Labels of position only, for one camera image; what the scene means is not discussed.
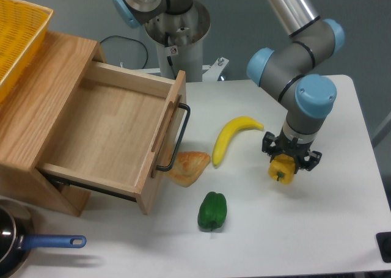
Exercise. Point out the golden pastry turnover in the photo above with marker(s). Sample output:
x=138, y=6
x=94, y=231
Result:
x=188, y=167

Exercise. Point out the black drawer handle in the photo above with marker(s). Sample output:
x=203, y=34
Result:
x=168, y=167

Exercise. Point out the wooden cabinet box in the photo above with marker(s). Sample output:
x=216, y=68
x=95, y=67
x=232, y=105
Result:
x=29, y=116

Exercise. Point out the green bell pepper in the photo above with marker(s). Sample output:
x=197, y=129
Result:
x=212, y=212

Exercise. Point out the open wooden drawer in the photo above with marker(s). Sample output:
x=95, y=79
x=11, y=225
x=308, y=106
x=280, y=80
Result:
x=118, y=133

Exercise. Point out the yellow bell pepper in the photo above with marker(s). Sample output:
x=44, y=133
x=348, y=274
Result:
x=282, y=169

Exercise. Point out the blue handled frying pan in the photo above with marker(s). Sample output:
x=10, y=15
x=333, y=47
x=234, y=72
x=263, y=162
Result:
x=18, y=237

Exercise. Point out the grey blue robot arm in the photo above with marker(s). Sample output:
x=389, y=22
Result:
x=286, y=76

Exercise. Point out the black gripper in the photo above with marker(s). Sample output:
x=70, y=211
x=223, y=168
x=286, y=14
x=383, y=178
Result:
x=304, y=158

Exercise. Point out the black corner device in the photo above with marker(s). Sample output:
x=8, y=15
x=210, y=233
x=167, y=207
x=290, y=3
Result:
x=384, y=243

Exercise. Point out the yellow banana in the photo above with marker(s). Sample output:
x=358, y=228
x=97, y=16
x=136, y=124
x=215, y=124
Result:
x=228, y=132

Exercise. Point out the yellow plastic basket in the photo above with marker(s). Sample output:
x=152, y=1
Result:
x=23, y=28

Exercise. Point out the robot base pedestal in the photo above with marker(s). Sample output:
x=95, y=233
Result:
x=177, y=28

